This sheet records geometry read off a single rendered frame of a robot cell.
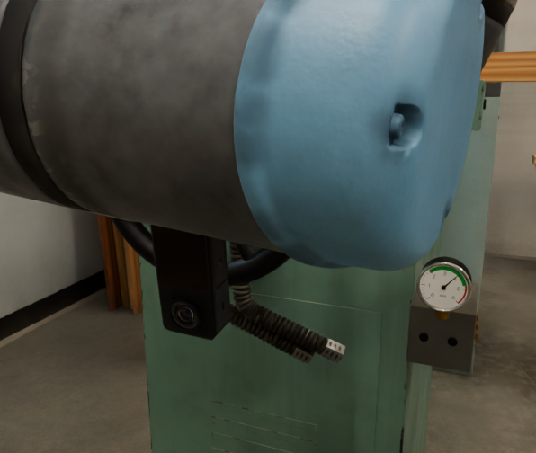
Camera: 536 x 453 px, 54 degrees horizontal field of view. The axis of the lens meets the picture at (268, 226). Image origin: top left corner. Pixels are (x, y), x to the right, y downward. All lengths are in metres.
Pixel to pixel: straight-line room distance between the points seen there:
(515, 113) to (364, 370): 2.46
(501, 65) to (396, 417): 0.52
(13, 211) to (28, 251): 0.17
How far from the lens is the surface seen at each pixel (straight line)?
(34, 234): 2.22
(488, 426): 1.66
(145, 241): 0.65
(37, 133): 0.17
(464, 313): 0.71
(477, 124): 0.69
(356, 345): 0.79
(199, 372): 0.91
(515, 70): 0.85
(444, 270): 0.66
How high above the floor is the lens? 0.88
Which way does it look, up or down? 14 degrees down
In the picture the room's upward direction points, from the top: straight up
